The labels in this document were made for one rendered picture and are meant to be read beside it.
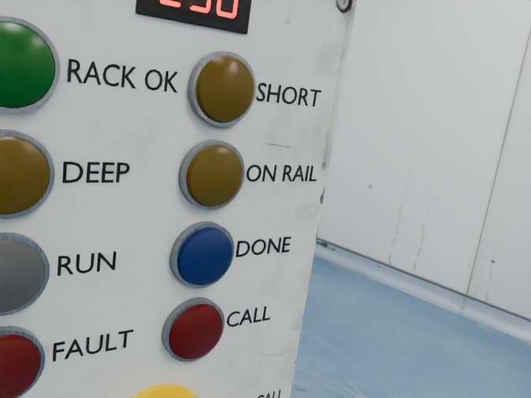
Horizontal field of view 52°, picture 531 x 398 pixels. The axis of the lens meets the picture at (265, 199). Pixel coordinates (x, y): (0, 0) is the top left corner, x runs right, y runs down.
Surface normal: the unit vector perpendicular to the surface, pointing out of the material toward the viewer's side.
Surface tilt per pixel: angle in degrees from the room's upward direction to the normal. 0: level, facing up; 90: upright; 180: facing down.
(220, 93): 91
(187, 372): 90
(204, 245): 87
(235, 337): 90
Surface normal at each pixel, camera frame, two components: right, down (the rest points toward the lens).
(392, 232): -0.68, 0.07
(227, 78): 0.57, 0.22
